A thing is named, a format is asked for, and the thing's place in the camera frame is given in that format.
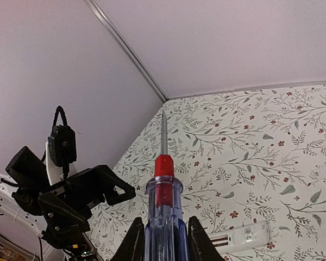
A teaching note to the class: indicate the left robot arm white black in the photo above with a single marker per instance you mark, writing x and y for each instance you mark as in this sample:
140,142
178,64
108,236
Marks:
9,206

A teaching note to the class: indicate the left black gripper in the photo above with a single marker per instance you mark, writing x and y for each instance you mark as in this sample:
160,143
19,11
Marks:
67,209

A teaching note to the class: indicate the floral patterned table mat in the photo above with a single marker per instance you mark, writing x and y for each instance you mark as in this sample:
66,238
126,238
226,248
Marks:
259,155

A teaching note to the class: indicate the small white remote control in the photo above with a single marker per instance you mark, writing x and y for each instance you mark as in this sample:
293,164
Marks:
242,238

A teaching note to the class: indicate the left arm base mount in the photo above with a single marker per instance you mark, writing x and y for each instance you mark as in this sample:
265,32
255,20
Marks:
81,248

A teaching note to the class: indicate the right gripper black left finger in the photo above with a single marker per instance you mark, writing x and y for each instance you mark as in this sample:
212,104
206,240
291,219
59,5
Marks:
132,247

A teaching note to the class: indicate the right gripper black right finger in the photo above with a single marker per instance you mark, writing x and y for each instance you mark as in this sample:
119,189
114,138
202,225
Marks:
200,245

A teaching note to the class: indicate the red blue screwdriver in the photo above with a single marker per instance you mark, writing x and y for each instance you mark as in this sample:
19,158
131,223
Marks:
165,232

